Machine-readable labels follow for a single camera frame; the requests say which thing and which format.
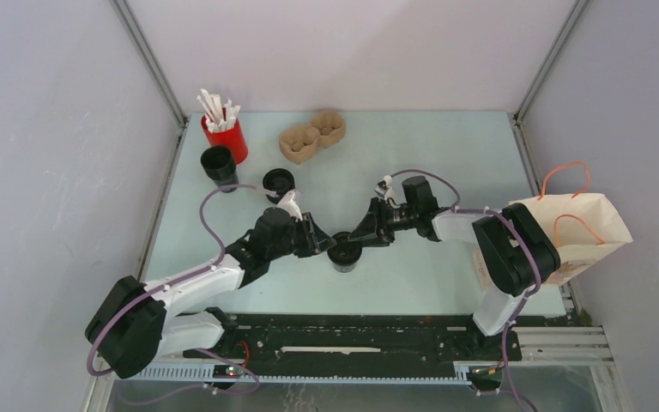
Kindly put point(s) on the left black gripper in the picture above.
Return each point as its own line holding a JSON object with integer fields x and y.
{"x": 317, "y": 241}

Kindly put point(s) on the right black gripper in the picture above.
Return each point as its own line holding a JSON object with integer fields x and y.
{"x": 366, "y": 229}

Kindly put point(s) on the black plastic cup lid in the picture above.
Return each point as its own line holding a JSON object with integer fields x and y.
{"x": 344, "y": 252}

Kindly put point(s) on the black paper coffee cup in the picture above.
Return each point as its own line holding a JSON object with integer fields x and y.
{"x": 344, "y": 266}

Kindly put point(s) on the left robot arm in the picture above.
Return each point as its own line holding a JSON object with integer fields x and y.
{"x": 140, "y": 321}

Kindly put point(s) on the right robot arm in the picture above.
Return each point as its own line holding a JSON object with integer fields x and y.
{"x": 497, "y": 311}

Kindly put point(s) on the stack of black lids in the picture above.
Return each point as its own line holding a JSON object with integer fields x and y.
{"x": 280, "y": 181}

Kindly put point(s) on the brown pulp cup carrier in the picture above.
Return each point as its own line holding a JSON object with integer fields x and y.
{"x": 301, "y": 142}

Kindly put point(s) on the stack of black cups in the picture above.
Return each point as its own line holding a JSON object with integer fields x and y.
{"x": 219, "y": 165}

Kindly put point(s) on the red cylindrical holder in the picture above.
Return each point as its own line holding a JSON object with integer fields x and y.
{"x": 232, "y": 139}

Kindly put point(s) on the beige paper bag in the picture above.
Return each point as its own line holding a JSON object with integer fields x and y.
{"x": 585, "y": 233}

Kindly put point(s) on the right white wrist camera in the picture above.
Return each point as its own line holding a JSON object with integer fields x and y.
{"x": 384, "y": 189}

